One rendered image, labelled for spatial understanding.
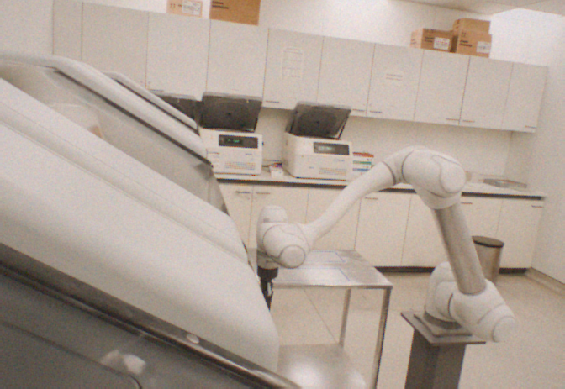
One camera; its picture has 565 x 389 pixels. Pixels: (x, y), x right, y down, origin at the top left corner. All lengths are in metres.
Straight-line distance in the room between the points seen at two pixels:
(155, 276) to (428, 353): 1.82
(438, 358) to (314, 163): 2.33
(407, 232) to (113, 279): 4.26
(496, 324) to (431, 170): 0.62
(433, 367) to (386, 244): 2.47
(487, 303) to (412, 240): 2.80
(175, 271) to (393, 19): 4.69
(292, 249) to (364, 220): 2.95
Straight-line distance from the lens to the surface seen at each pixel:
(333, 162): 3.98
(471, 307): 1.76
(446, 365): 2.06
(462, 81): 4.84
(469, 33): 4.96
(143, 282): 0.25
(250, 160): 3.80
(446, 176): 1.44
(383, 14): 4.84
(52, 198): 0.26
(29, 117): 0.40
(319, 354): 2.49
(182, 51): 4.01
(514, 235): 5.17
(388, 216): 4.31
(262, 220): 1.47
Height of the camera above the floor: 1.57
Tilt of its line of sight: 10 degrees down
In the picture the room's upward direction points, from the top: 6 degrees clockwise
